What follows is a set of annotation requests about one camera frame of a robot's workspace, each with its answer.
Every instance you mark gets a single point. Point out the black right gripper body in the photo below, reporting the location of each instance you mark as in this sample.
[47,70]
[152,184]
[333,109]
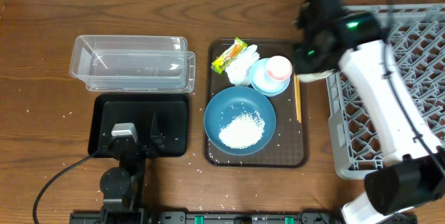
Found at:
[311,58]

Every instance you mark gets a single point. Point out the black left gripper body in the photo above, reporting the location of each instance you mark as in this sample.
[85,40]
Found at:
[145,154]

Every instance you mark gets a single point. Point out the white cup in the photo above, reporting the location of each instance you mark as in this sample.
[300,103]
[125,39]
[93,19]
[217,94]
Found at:
[308,78]

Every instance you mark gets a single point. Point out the pink cup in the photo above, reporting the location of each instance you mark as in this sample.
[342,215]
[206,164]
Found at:
[279,68]

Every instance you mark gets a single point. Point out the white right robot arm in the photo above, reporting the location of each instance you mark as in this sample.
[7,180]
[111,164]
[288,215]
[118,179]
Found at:
[356,46]

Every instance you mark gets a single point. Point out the grey dishwasher rack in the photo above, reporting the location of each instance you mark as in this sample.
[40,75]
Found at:
[417,39]

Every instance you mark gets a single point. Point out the black plastic tray bin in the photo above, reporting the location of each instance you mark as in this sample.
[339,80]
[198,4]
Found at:
[171,110]

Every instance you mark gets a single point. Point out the wooden chopstick left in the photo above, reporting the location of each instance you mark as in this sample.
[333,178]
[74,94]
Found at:
[297,96]

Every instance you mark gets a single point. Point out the wooden chopstick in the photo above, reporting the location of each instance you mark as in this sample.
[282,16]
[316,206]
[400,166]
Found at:
[297,96]
[300,105]

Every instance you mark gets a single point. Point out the wooden chopstick right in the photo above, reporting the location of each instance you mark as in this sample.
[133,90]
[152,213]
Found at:
[300,105]

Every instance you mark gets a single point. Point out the light blue small bowl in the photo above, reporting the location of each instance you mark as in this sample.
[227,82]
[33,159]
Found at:
[262,82]

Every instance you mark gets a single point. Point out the crumpled white tissue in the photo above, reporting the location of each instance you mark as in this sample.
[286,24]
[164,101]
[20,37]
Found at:
[238,72]

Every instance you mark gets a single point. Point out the clear plastic bin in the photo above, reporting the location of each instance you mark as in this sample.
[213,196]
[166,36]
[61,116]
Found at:
[133,63]

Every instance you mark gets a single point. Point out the large blue plate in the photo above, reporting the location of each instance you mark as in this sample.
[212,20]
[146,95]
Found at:
[232,102]

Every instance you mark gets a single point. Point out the white rice pile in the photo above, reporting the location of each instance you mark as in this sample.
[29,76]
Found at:
[243,131]

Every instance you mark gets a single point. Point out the yellow snack wrapper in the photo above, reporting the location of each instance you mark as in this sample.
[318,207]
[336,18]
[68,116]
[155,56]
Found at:
[228,56]

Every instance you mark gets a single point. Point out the brown serving tray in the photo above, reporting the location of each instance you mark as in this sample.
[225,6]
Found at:
[289,146]

